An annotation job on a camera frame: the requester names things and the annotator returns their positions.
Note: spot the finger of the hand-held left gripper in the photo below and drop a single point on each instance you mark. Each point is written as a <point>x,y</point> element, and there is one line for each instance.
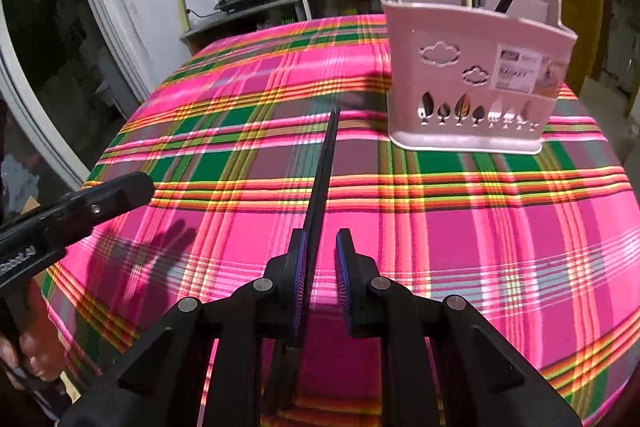
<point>115,194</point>

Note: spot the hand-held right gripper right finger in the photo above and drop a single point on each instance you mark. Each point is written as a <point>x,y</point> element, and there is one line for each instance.
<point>345,282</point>

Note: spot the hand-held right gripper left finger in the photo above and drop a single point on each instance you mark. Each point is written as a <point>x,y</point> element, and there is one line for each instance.
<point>299,277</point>

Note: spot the pink plastic utensil basket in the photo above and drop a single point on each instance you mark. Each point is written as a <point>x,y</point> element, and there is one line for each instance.
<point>450,82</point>

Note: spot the person's left hand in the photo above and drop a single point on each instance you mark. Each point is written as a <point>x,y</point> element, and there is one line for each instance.
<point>42,347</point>

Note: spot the pink plaid tablecloth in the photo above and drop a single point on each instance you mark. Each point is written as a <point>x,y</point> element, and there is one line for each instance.
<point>450,232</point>

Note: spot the yellow power strip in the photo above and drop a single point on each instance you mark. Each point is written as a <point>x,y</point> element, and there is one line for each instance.
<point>184,14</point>

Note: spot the white window frame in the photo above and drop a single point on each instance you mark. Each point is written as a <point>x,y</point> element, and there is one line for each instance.
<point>95,7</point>

